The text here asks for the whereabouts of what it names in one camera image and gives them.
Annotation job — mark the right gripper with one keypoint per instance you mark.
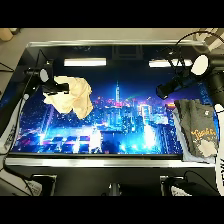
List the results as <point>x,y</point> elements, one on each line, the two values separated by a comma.
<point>166,89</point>

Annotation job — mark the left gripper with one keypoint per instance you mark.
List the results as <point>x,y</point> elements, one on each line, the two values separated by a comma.
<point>55,88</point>

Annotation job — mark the cream garment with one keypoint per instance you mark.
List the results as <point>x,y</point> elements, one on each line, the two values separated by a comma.
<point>78,100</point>

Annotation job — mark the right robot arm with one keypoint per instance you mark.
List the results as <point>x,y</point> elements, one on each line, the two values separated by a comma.
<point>200,66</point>

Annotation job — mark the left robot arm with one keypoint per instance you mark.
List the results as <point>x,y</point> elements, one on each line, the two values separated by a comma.
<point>10,116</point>

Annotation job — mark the grey T-shirt with yellow print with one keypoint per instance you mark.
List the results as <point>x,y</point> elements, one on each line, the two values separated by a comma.
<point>196,123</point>

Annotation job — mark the silver frame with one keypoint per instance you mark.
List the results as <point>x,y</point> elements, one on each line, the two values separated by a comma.
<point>100,162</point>

